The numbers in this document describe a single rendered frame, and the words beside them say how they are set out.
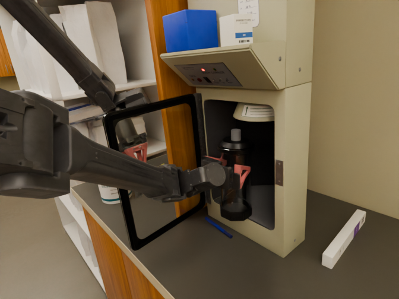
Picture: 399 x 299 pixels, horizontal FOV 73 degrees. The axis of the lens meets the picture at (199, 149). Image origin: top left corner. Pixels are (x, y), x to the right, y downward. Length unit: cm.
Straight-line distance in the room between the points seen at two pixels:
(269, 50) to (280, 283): 56
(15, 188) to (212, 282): 58
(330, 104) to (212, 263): 68
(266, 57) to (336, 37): 51
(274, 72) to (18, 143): 47
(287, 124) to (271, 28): 22
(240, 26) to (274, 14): 8
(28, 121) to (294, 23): 53
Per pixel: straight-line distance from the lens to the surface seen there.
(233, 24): 62
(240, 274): 80
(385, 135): 105
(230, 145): 75
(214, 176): 62
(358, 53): 104
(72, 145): 36
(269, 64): 59
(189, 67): 73
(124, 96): 79
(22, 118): 32
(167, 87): 86
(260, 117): 74
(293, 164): 73
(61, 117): 37
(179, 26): 72
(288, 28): 64
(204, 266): 83
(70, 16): 175
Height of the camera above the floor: 150
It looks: 20 degrees down
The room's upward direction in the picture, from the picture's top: 6 degrees counter-clockwise
